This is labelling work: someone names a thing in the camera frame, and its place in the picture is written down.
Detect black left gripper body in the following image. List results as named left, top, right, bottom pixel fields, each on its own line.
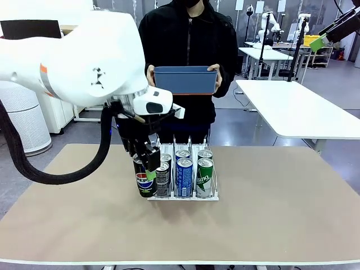
left=116, top=115, right=161, bottom=157

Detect white cylindrical air purifier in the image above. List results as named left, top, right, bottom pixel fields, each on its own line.
left=0, top=80, right=53, bottom=158

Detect small cardboard box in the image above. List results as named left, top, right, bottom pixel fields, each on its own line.
left=60, top=24, right=79, bottom=37

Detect person's right hand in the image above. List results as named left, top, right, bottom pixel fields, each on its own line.
left=145, top=64, right=157, bottom=87

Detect black slim beverage can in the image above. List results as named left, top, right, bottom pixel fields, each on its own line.
left=155, top=161, right=170, bottom=197
left=159, top=154, right=172, bottom=169

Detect yellow plastic crate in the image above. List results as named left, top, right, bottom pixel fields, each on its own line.
left=303, top=35, right=321, bottom=47

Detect green slim beverage can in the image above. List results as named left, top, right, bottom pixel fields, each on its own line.
left=197, top=149, right=214, bottom=161
left=196, top=157, right=214, bottom=198

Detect white cabinet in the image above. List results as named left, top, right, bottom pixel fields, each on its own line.
left=36, top=89, right=107, bottom=134

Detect white lab desk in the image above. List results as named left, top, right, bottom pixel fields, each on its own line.
left=238, top=46, right=295, bottom=79

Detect black monitor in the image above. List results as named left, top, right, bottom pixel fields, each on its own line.
left=0, top=19, right=62, bottom=40

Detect person's left forearm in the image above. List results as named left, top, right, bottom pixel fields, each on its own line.
left=213, top=63, right=239, bottom=99

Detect blue slim beverage can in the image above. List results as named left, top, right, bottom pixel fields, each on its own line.
left=175, top=149, right=191, bottom=163
left=175, top=157, right=194, bottom=197

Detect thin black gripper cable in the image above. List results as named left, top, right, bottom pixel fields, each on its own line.
left=333, top=0, right=347, bottom=15

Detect black tripod stand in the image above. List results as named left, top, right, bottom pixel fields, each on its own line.
left=286, top=16, right=308, bottom=83

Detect white rounded table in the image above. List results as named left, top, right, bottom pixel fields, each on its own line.
left=235, top=79, right=360, bottom=154

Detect person's left hand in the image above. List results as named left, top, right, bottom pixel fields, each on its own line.
left=206, top=64, right=222, bottom=92

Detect person in black jacket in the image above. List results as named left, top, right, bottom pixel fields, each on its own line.
left=137, top=0, right=239, bottom=147

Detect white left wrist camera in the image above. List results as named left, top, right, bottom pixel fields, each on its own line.
left=172, top=103, right=186, bottom=119

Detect wooden shelf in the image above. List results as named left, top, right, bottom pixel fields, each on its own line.
left=302, top=44, right=334, bottom=68

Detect blue plastic bin orange handles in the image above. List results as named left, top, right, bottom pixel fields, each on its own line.
left=153, top=65, right=219, bottom=96

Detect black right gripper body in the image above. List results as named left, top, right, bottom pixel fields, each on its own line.
left=328, top=13, right=360, bottom=43

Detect black Pepsi can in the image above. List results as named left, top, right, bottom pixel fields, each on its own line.
left=132, top=154, right=158, bottom=198

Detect white wire can rack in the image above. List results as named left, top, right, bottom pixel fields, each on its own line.
left=146, top=133, right=220, bottom=202

